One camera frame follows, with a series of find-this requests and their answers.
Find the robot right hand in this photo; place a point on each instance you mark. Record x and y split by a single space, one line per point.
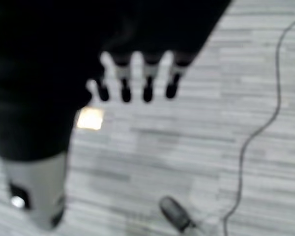
64 49

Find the robot dark foot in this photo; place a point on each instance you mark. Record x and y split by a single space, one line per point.
175 212

